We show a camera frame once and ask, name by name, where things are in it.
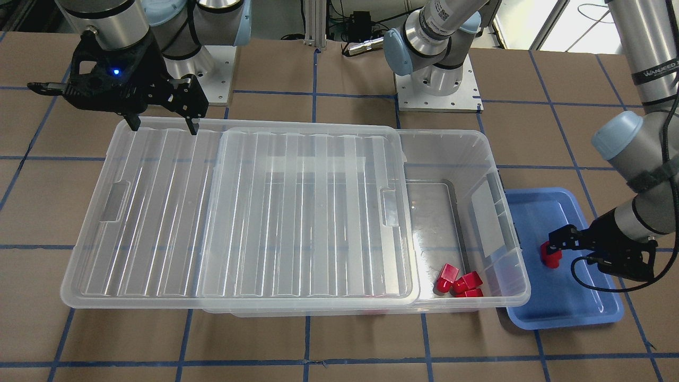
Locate red block tilted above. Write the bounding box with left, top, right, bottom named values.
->
left=434, top=263, right=460, bottom=293

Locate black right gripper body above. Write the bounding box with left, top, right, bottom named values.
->
left=62, top=30, right=173, bottom=115

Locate clear plastic storage box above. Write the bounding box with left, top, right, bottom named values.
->
left=197, top=126, right=529, bottom=317

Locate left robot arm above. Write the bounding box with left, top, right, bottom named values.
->
left=384, top=1, right=677, bottom=291

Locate blue plastic tray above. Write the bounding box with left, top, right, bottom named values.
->
left=505, top=188, right=625, bottom=331

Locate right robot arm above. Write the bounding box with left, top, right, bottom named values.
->
left=29, top=1, right=252, bottom=135

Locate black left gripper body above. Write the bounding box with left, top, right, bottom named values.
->
left=577, top=211, right=657, bottom=281

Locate clear plastic box lid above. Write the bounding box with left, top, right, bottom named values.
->
left=60, top=118, right=420, bottom=315

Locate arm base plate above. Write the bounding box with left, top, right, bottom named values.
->
left=164, top=46, right=238, bottom=106
left=394, top=55, right=484, bottom=113

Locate red block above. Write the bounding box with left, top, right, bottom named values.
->
left=540, top=241, right=563, bottom=269
left=451, top=271, right=483, bottom=298
left=457, top=288, right=484, bottom=298
left=434, top=263, right=460, bottom=293

